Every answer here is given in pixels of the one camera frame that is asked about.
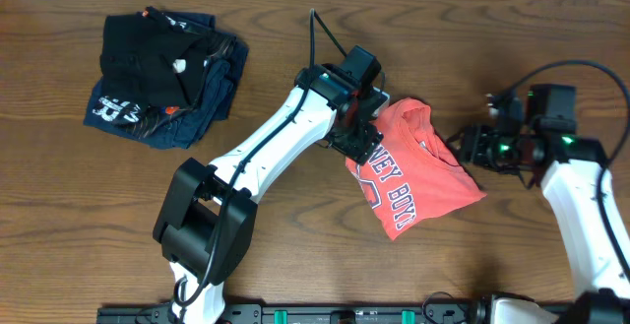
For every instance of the black folded garment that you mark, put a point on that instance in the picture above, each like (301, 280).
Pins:
(148, 61)

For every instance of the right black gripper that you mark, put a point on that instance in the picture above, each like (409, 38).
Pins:
(473, 143)

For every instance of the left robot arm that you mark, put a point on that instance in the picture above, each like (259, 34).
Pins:
(206, 221)

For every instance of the red t-shirt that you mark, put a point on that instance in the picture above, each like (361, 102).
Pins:
(412, 176)

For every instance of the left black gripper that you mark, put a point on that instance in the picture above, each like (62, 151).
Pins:
(359, 143)

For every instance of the navy printed folded shirt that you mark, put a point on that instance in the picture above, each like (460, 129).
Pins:
(167, 127)

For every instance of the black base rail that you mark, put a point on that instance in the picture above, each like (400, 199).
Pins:
(437, 308)

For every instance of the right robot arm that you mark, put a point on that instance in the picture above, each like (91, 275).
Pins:
(538, 136)

